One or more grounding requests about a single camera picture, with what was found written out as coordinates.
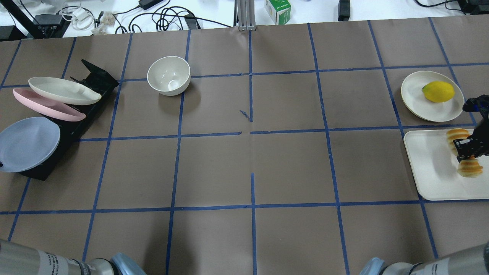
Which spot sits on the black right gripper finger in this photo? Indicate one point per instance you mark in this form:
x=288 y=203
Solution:
x=465 y=149

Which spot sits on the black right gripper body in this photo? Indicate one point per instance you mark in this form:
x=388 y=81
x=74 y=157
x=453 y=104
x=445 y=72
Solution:
x=482 y=138

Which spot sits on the blue plate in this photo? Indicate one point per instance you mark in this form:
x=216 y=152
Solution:
x=27 y=143

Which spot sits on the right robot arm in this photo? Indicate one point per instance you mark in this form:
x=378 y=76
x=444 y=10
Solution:
x=470 y=261

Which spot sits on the cream round plate with lemon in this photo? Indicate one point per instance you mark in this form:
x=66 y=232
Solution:
x=414 y=100

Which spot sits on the cream plate in rack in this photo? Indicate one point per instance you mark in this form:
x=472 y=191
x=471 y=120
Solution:
x=64 y=91

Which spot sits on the pink plate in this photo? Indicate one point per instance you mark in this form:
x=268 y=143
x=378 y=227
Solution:
x=47 y=107

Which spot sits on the white rectangular tray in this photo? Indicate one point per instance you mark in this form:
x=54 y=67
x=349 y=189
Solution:
x=434 y=168

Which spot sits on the yellow lemon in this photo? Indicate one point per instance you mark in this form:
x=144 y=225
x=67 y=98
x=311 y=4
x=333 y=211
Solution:
x=438 y=91

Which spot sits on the black power adapter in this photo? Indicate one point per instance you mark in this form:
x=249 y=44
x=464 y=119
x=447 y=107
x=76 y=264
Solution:
x=343 y=10

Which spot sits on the green white carton box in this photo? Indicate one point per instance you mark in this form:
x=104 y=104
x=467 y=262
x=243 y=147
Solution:
x=278 y=10

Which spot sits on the cream bowl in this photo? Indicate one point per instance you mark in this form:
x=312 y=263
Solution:
x=170 y=75

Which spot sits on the black dish rack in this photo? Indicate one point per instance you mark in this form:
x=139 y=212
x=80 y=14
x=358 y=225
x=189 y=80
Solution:
x=100 y=81

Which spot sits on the aluminium frame post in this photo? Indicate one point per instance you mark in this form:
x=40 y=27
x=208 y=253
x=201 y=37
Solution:
x=244 y=15

